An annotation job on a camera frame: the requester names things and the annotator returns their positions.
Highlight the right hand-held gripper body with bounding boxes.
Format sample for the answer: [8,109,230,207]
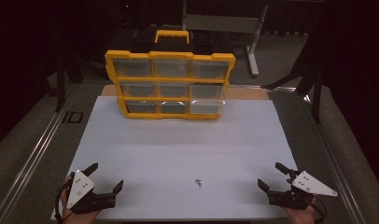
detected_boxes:
[267,170,339,210]

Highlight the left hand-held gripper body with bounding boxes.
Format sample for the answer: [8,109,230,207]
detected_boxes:
[66,170,118,215]

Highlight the clear plastic drawer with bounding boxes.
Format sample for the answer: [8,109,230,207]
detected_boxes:
[189,99,226,115]

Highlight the yellow black drawer organizer cabinet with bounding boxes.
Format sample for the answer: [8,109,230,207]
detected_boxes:
[104,29,237,120]

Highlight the person's left hand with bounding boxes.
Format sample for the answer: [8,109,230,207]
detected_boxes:
[60,176,102,224]

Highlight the person's right hand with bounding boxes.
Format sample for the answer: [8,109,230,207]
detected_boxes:
[284,194,321,224]

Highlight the white table board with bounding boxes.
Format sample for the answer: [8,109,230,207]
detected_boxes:
[50,95,308,222]

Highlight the black stand legs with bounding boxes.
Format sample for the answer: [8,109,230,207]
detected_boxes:
[54,46,86,113]
[261,31,323,124]

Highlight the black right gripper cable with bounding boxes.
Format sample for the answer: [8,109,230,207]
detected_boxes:
[302,195,328,224]

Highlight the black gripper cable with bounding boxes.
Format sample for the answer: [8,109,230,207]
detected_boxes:
[54,178,75,224]
[302,195,328,224]

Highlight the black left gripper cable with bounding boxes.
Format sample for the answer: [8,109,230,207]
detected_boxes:
[54,178,75,224]

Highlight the aluminium rail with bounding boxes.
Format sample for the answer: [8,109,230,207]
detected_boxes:
[302,92,368,224]
[0,83,80,224]

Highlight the grey metal desk frame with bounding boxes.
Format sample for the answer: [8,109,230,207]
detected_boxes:
[181,0,270,77]

